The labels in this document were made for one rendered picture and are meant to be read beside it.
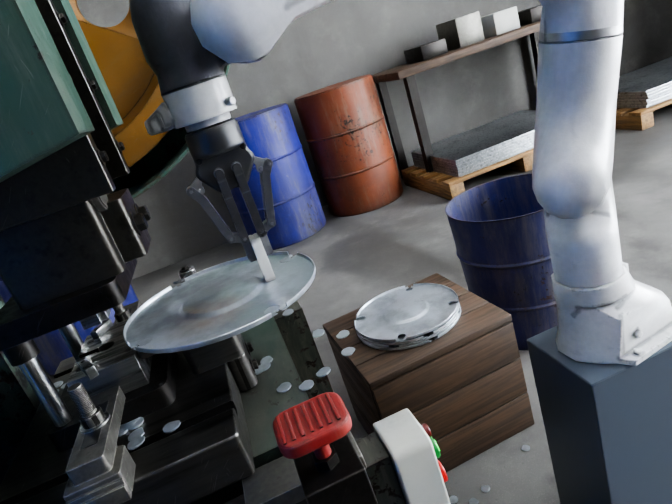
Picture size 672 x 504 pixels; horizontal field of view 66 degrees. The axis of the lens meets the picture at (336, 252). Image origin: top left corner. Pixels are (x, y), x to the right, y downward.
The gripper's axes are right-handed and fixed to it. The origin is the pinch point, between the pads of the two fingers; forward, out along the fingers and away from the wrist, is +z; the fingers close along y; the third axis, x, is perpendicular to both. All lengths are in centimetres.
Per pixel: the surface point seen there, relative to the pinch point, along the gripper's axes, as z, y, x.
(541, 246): 46, 81, 51
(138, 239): -9.9, -14.1, -4.5
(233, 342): 8.8, -8.4, -4.7
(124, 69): -33, -9, 37
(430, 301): 44, 40, 46
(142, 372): 6.5, -20.6, -7.1
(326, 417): 5.8, -1.4, -34.1
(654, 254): 82, 145, 76
